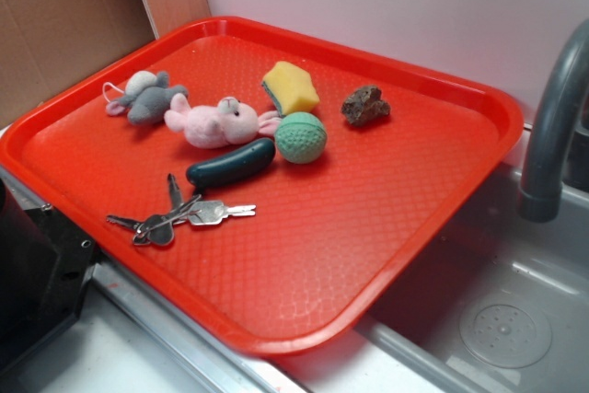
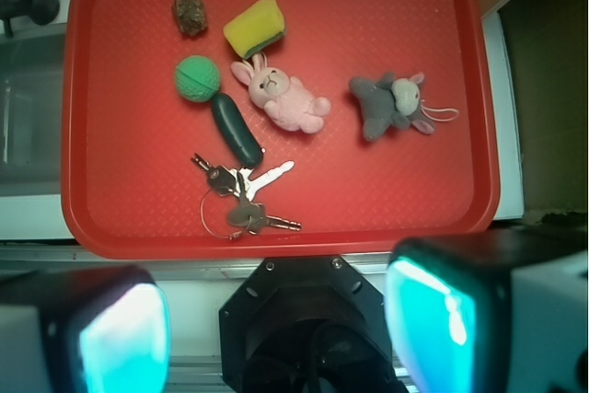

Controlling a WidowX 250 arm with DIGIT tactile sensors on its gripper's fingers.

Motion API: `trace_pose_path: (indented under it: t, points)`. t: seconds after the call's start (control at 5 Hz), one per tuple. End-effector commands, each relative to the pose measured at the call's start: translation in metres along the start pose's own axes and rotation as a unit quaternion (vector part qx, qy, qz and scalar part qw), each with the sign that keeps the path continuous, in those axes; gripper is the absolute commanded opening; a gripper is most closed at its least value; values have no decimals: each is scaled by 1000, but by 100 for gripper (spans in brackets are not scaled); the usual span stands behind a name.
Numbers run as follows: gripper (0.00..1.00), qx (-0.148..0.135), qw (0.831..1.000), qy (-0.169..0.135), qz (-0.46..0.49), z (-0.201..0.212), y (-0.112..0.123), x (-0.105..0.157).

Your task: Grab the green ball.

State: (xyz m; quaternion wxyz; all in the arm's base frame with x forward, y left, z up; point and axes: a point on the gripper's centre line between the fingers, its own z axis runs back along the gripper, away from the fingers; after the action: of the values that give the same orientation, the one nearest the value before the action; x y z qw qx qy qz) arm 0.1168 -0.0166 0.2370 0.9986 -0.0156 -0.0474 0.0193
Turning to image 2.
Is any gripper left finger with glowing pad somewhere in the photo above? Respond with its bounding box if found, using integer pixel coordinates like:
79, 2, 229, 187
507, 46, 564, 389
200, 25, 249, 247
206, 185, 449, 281
1, 266, 171, 392

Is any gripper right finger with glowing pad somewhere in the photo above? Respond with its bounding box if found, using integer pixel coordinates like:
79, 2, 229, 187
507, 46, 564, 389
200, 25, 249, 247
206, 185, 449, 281
385, 226, 588, 392

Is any green dimpled ball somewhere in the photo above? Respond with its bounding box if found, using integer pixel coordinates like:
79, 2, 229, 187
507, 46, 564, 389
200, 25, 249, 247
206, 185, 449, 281
174, 55, 221, 103

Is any red plastic tray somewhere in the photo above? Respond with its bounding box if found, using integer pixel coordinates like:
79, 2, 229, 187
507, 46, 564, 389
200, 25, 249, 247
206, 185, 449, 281
62, 0, 500, 260

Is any grey plush animal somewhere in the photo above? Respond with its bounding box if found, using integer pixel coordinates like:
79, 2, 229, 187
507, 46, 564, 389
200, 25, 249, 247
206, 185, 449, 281
348, 72, 459, 142

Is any dark green toy cucumber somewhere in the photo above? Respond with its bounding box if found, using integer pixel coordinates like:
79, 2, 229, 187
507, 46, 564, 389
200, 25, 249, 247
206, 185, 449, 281
211, 93, 264, 168

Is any pink plush bunny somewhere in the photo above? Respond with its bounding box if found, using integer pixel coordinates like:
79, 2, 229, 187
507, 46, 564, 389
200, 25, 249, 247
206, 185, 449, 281
230, 52, 331, 134

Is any brown rough rock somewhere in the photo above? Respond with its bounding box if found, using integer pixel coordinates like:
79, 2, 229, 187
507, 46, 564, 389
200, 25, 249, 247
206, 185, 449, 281
172, 0, 208, 37

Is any yellow green sponge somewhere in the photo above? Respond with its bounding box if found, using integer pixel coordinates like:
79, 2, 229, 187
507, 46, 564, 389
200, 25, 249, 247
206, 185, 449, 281
223, 0, 286, 59

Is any silver key bunch on ring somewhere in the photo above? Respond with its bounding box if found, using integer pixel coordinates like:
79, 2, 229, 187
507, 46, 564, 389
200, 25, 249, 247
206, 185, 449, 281
191, 154, 302, 241

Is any black octagonal mount base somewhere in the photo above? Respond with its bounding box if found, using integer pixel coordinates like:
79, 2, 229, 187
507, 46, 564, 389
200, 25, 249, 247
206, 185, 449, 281
219, 256, 407, 392

